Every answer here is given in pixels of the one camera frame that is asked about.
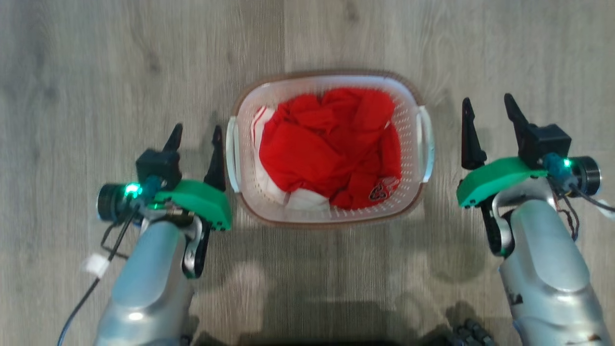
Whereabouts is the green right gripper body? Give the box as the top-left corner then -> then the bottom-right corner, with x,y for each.
456,155 -> 602,209

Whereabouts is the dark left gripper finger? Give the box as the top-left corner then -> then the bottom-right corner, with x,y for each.
204,125 -> 227,192
163,123 -> 184,154

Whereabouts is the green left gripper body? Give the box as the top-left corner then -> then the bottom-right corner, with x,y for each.
97,180 -> 233,231

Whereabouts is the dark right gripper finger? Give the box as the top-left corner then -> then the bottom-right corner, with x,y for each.
461,97 -> 487,170
503,93 -> 530,145

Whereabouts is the white perforated laundry basket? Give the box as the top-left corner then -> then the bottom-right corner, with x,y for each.
226,70 -> 436,227

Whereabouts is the white garment with red stripes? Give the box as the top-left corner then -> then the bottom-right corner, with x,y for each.
250,106 -> 333,211

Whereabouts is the thin red black wire bundle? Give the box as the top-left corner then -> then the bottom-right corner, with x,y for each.
548,177 -> 581,242

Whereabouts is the thin black cable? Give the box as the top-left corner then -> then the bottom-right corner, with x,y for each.
57,207 -> 140,346
569,185 -> 615,214

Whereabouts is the white cable tag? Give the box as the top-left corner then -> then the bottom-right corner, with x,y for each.
81,253 -> 111,279

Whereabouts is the black ribbed hose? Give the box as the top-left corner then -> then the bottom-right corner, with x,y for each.
444,318 -> 496,346

